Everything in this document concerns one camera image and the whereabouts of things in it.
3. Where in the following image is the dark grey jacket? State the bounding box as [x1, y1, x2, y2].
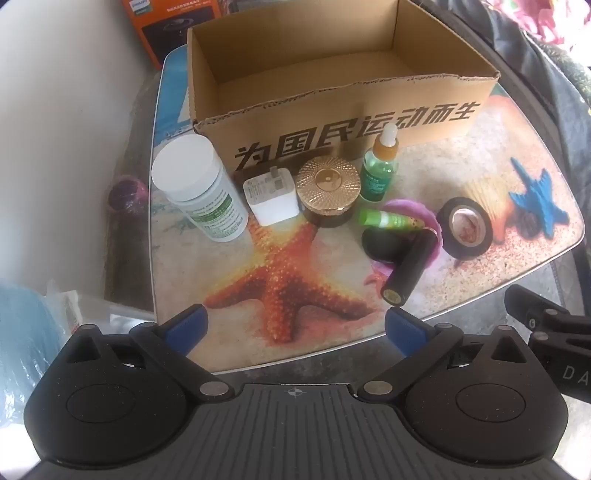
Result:
[420, 0, 591, 195]

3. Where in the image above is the blue plastic bag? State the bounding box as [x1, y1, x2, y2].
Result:
[0, 281, 70, 425]

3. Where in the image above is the black cylinder battery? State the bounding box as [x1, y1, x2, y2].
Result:
[381, 231, 439, 306]

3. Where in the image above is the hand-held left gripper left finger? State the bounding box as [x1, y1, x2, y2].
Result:
[62, 304, 234, 403]

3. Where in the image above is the black tape roll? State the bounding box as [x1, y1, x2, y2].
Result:
[436, 196, 494, 259]

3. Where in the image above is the gold lidded jar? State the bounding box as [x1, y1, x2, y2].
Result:
[295, 156, 362, 227]

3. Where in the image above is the pink floral cloth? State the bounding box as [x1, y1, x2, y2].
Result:
[517, 0, 591, 93]

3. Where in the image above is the pink round container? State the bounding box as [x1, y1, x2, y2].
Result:
[362, 198, 444, 273]

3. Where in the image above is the clear plastic bag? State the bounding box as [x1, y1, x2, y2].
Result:
[46, 281, 155, 342]

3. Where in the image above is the white pill bottle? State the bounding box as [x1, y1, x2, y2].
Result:
[151, 135, 250, 244]

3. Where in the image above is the orange appliance box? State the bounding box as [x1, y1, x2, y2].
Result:
[121, 0, 222, 71]

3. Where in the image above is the purple ball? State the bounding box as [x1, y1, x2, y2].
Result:
[107, 175, 149, 214]

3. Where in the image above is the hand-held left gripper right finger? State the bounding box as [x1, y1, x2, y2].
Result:
[358, 307, 532, 403]

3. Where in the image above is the brown cardboard box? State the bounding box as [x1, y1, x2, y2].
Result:
[187, 0, 502, 178]

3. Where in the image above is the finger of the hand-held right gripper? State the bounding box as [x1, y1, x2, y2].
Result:
[504, 285, 591, 333]

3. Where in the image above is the white charger plug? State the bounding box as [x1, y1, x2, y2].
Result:
[243, 166, 301, 227]

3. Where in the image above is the green dropper bottle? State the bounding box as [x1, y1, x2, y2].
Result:
[359, 124, 400, 202]

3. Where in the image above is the green lip balm tube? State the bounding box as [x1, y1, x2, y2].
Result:
[359, 208, 428, 232]

